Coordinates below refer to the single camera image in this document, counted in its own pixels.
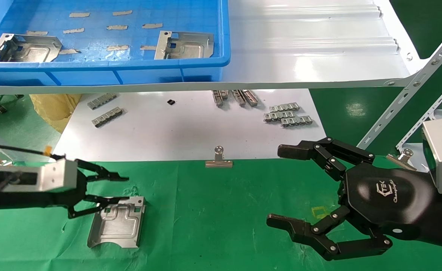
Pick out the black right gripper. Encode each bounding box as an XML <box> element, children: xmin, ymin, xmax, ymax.
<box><xmin>267</xmin><ymin>137</ymin><xmax>442</xmax><ymax>261</ymax></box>

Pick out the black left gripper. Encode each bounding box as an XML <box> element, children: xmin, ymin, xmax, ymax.
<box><xmin>0</xmin><ymin>159</ymin><xmax>131</xmax><ymax>220</ymax></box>

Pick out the silver sheet metal bracket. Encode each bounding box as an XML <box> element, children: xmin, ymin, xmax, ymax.
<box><xmin>0</xmin><ymin>33</ymin><xmax>62</xmax><ymax>63</ymax></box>
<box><xmin>87</xmin><ymin>195</ymin><xmax>147</xmax><ymax>249</ymax></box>
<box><xmin>154</xmin><ymin>30</ymin><xmax>214</xmax><ymax>60</ymax></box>

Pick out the green table mat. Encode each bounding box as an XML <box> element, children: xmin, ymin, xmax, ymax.
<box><xmin>0</xmin><ymin>156</ymin><xmax>442</xmax><ymax>271</ymax></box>

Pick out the yellow cloth garment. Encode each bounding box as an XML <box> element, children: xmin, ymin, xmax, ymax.
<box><xmin>29</xmin><ymin>93</ymin><xmax>82</xmax><ymax>133</ymax></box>

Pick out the white flat shelf board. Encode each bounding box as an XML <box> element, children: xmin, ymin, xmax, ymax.
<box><xmin>51</xmin><ymin>88</ymin><xmax>328</xmax><ymax>163</ymax></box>

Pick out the blue plastic bin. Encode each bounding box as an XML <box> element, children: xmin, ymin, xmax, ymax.
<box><xmin>0</xmin><ymin>0</ymin><xmax>231</xmax><ymax>86</ymax></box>

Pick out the white storage rack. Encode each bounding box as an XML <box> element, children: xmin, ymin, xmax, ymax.
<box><xmin>396</xmin><ymin>73</ymin><xmax>442</xmax><ymax>151</ymax></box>

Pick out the white ribbed shelf board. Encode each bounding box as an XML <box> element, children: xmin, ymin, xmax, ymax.
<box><xmin>0</xmin><ymin>0</ymin><xmax>423</xmax><ymax>94</ymax></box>

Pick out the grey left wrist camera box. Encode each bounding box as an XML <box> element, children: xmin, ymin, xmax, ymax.
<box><xmin>0</xmin><ymin>158</ymin><xmax>79</xmax><ymax>193</ymax></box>

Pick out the black camera cable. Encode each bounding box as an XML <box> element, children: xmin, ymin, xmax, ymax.
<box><xmin>0</xmin><ymin>143</ymin><xmax>53</xmax><ymax>157</ymax></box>

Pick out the white perforated rack post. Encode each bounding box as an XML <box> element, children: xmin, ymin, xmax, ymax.
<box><xmin>356</xmin><ymin>21</ymin><xmax>442</xmax><ymax>151</ymax></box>

